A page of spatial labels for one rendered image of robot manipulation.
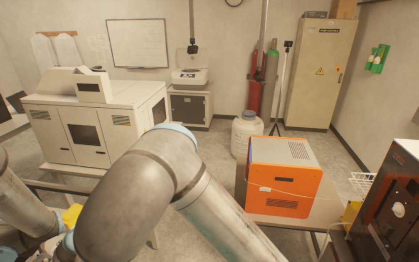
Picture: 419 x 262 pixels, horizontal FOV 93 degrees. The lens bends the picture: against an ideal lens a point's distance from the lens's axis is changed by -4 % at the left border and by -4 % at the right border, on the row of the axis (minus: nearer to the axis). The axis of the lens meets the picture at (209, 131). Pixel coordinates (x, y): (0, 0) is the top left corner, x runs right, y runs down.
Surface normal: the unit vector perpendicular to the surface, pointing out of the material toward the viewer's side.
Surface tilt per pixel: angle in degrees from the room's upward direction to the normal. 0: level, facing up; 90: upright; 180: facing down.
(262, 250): 55
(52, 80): 40
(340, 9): 90
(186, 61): 105
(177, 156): 59
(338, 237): 0
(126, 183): 32
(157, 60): 90
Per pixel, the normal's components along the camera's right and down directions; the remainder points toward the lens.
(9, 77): 0.99, 0.07
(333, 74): -0.15, 0.47
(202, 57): -0.17, 0.68
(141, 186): 0.43, -0.35
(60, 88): -0.10, -0.37
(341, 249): 0.00, -0.88
